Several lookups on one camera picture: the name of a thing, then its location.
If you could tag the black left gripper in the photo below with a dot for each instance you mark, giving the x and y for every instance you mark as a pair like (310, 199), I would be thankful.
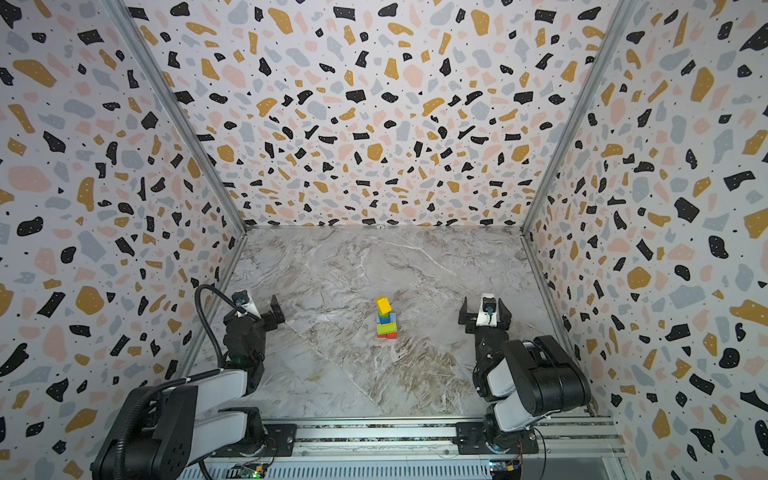
(275, 312)

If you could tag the blue number cube nine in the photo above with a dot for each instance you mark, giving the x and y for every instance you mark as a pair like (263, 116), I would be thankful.
(387, 319)

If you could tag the yellow triangular wood block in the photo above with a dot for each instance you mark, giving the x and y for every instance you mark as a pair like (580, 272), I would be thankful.
(383, 306)

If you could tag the lime green rectangular block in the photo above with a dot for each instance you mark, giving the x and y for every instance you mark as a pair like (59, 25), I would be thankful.
(387, 329)

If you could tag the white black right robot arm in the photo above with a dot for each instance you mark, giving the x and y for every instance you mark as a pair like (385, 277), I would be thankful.
(522, 380)

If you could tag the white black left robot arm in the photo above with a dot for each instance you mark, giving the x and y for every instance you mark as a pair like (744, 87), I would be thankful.
(162, 430)

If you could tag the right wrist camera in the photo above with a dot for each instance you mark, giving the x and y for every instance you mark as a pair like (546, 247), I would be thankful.
(488, 311)

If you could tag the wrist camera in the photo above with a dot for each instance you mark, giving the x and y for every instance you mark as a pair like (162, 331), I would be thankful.
(244, 304)
(488, 311)

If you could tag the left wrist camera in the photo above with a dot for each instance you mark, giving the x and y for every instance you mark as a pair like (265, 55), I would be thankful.
(244, 304)

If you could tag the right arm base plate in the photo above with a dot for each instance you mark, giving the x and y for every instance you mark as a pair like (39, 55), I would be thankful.
(482, 438)

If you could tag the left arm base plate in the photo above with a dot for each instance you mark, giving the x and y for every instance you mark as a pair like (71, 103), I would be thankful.
(276, 440)

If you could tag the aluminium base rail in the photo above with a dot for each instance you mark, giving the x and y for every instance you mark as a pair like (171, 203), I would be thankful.
(571, 446)

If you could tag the aluminium right corner post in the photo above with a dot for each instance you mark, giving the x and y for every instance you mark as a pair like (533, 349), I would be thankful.
(616, 27)

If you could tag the aluminium corner post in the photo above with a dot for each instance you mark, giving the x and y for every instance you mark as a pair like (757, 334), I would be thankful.
(616, 27)
(120, 16)

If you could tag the aluminium left corner post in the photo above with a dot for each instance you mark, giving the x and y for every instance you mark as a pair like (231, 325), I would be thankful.
(120, 16)

